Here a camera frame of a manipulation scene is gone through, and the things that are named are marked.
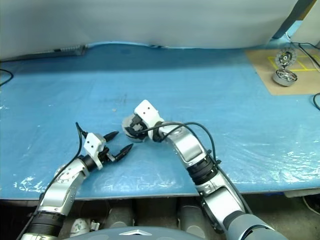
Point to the grey round motor housing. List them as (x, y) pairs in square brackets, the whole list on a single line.
[(126, 122)]

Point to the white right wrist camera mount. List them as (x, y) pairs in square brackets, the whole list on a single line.
[(147, 110)]

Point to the dark grey rounded shape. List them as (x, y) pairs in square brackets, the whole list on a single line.
[(121, 212), (191, 220)]

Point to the grey robot torso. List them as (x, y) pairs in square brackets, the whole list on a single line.
[(125, 233)]

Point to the brown cardboard mat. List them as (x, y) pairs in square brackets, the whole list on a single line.
[(265, 75)]

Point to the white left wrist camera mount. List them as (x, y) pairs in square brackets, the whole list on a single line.
[(93, 143)]

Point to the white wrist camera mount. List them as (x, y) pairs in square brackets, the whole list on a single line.
[(93, 143), (147, 110)]

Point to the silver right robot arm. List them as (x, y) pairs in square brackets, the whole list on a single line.
[(220, 200)]

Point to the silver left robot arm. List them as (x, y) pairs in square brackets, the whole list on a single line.
[(62, 185)]

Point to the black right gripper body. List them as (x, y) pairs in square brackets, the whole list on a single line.
[(140, 130)]

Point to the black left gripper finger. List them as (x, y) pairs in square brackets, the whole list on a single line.
[(111, 136), (123, 152)]

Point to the dark diagonal post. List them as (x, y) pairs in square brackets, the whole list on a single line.
[(291, 17)]

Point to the white backdrop sheet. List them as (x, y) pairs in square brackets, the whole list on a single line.
[(150, 20)]

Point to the grey power strip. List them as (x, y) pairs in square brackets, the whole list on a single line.
[(71, 49)]

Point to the blue table cover sheet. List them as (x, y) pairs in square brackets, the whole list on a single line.
[(187, 82)]

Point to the white object with green mark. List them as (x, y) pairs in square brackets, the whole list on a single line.
[(81, 226)]

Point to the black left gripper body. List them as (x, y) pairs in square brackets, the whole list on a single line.
[(106, 156)]

